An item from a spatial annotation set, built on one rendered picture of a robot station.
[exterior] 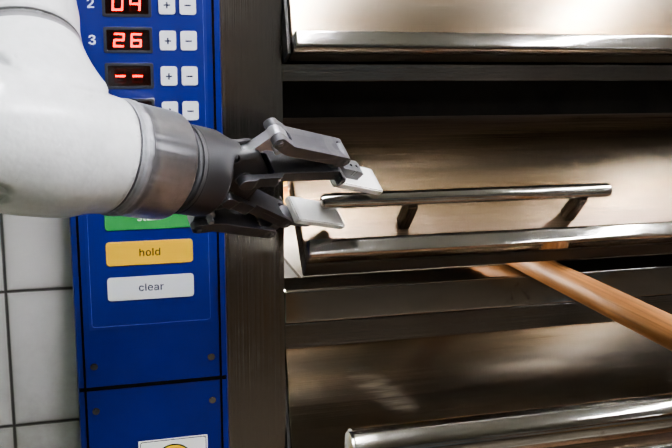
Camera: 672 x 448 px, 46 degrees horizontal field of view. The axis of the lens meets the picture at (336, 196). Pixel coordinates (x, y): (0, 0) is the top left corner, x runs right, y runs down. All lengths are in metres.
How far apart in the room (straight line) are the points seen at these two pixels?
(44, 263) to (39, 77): 0.38
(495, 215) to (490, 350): 0.21
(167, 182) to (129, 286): 0.29
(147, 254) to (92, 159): 0.32
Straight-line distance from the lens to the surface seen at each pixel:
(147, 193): 0.61
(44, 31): 0.60
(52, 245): 0.90
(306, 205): 0.80
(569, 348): 1.11
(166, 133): 0.61
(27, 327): 0.93
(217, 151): 0.65
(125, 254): 0.87
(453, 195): 0.85
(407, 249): 0.84
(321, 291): 0.94
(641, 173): 1.05
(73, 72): 0.58
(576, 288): 0.91
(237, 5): 0.89
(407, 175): 0.92
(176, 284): 0.88
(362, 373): 1.01
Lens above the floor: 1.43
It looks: 9 degrees down
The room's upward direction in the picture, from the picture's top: straight up
